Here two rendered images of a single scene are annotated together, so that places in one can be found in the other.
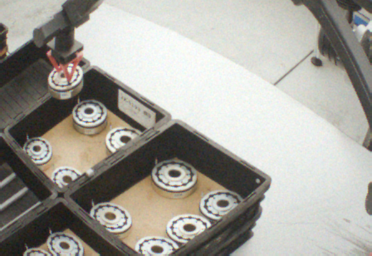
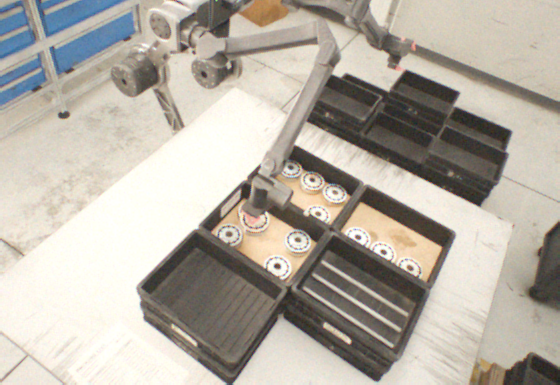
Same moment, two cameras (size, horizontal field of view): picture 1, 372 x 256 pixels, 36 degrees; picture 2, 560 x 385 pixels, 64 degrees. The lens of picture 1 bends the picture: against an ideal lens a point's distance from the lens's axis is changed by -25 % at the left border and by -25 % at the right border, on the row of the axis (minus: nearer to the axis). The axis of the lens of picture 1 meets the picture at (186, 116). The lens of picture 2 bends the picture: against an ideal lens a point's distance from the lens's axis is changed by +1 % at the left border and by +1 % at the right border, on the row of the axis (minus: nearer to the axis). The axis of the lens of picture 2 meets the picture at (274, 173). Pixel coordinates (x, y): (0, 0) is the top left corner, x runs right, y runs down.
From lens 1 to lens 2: 1.88 m
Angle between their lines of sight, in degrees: 69
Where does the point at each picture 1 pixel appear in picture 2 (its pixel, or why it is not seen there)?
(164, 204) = not seen: hidden behind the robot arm
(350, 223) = (268, 127)
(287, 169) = (221, 159)
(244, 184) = not seen: hidden behind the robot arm
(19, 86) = (190, 314)
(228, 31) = not seen: outside the picture
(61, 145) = (257, 255)
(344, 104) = (20, 169)
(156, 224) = (306, 198)
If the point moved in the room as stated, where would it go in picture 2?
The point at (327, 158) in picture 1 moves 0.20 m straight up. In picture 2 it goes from (211, 137) to (212, 106)
